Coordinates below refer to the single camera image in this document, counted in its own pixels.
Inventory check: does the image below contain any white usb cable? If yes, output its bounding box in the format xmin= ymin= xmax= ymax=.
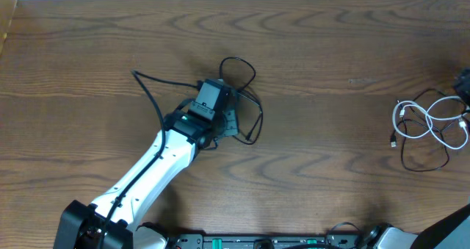
xmin=391 ymin=95 xmax=470 ymax=151

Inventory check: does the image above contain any thin black cable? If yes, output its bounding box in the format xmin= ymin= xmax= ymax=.
xmin=388 ymin=88 xmax=470 ymax=173

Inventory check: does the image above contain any thick black cable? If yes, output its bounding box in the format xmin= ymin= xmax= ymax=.
xmin=219 ymin=56 xmax=264 ymax=146

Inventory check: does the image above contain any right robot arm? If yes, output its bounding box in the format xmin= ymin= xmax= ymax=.
xmin=354 ymin=68 xmax=469 ymax=248

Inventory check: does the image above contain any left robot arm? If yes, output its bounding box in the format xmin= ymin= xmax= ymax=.
xmin=54 ymin=79 xmax=236 ymax=248

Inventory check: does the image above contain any cardboard panel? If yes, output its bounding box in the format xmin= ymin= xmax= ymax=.
xmin=0 ymin=0 xmax=18 ymax=52

